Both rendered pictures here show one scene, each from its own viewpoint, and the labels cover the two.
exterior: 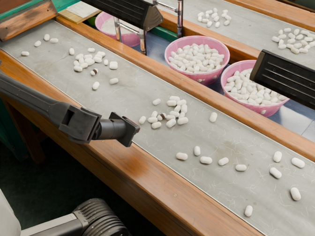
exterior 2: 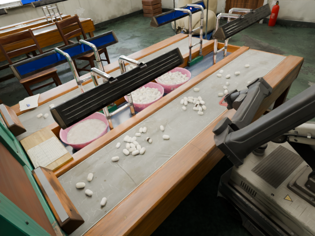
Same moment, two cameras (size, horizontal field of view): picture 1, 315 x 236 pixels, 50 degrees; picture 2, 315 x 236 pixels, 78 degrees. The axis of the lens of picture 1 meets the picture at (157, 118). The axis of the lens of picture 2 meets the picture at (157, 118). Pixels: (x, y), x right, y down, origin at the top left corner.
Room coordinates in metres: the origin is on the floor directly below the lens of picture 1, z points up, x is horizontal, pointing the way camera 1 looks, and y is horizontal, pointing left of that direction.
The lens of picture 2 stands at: (0.95, 0.92, 1.46)
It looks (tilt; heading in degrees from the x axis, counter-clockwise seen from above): 40 degrees down; 276
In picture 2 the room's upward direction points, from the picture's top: 7 degrees counter-clockwise
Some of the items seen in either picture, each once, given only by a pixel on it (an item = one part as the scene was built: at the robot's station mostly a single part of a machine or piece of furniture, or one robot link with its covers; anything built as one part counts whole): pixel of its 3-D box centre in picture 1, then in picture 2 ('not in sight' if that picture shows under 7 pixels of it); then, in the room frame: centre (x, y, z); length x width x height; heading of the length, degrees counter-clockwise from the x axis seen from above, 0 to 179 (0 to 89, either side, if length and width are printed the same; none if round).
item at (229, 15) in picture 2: not in sight; (230, 44); (0.50, -0.54, 0.90); 0.20 x 0.19 x 0.45; 46
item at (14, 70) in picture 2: not in sight; (70, 51); (1.53, -0.18, 1.08); 0.62 x 0.08 x 0.07; 46
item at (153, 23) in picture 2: not in sight; (180, 12); (0.85, -0.87, 1.08); 0.62 x 0.08 x 0.07; 46
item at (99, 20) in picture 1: (123, 27); (86, 132); (1.45, 0.14, 0.72); 0.27 x 0.27 x 0.10
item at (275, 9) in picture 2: not in sight; (274, 13); (-1.32, -3.80, 0.25); 0.18 x 0.14 x 0.49; 47
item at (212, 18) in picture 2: not in sight; (198, 22); (0.40, -3.09, 0.40); 0.74 x 0.56 x 0.38; 48
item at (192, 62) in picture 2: not in sight; (188, 35); (0.79, -0.82, 0.90); 0.20 x 0.19 x 0.45; 46
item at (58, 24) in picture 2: not in sight; (87, 50); (2.20, -1.97, 0.45); 0.44 x 0.43 x 0.91; 67
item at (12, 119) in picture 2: not in sight; (11, 117); (1.88, 0.09, 0.83); 0.30 x 0.06 x 0.07; 136
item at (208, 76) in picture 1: (196, 62); (145, 98); (1.14, -0.18, 0.72); 0.27 x 0.27 x 0.10
